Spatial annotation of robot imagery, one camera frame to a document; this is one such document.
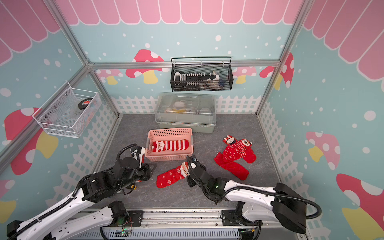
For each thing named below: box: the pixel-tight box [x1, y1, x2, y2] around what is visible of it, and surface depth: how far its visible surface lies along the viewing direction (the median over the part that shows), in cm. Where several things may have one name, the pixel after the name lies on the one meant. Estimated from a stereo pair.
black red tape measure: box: [77, 97, 93, 110], surface depth 81 cm
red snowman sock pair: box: [213, 135, 257, 181], surface depth 97 cm
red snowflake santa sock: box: [156, 161, 190, 189], surface depth 87 cm
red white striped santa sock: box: [151, 139, 189, 152], surface depth 102 cm
